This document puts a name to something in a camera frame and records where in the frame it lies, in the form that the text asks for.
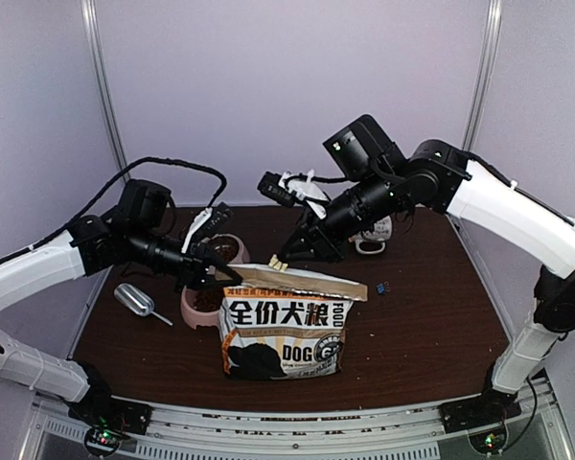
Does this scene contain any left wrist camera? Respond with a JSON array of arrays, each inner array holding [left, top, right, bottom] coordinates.
[[181, 202, 233, 254]]

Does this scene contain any right aluminium frame post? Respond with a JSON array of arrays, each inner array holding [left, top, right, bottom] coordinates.
[[462, 0, 503, 151]]

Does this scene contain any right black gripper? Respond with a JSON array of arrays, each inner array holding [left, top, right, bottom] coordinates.
[[276, 167, 402, 264]]

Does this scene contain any front aluminium rail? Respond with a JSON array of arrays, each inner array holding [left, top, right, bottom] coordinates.
[[28, 392, 564, 460]]

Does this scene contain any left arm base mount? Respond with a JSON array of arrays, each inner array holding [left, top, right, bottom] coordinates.
[[66, 362, 152, 458]]

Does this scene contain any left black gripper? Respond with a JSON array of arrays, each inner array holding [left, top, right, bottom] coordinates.
[[127, 224, 242, 294]]

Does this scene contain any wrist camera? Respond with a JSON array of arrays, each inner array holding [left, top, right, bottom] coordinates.
[[181, 202, 233, 254], [257, 170, 330, 219]]

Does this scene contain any yellow binder clip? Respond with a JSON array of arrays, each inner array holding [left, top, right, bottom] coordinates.
[[268, 254, 288, 272]]

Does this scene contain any metal scoop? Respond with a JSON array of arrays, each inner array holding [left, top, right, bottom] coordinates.
[[113, 283, 173, 327]]

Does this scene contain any dog food kibble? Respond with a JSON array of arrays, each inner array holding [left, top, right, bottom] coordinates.
[[193, 288, 224, 312]]

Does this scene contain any left black braided cable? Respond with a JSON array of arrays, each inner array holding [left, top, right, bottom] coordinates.
[[23, 155, 229, 250]]

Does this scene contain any left aluminium frame post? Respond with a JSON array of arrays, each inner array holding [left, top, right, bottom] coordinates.
[[80, 0, 127, 169]]

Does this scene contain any patterned ceramic mug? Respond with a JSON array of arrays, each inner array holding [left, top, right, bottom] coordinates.
[[350, 216, 393, 256]]

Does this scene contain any dog food bag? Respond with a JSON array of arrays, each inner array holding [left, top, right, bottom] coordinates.
[[218, 264, 368, 380]]

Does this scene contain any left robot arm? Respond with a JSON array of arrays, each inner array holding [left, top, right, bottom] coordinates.
[[0, 179, 242, 426]]

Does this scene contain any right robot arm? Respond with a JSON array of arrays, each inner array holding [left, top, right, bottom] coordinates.
[[259, 114, 575, 424]]

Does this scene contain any aluminium frame post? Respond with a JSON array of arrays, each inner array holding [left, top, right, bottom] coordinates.
[[462, 0, 503, 151], [80, 0, 127, 169]]

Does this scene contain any pink double pet bowl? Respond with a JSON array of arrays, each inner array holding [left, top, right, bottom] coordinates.
[[180, 233, 251, 332]]

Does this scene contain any steel bowl insert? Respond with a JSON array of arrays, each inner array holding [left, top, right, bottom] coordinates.
[[207, 234, 245, 264]]

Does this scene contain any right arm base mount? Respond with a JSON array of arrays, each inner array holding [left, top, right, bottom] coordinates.
[[439, 369, 522, 455]]

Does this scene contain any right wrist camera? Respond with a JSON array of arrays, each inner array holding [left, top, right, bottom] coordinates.
[[257, 170, 330, 219]]

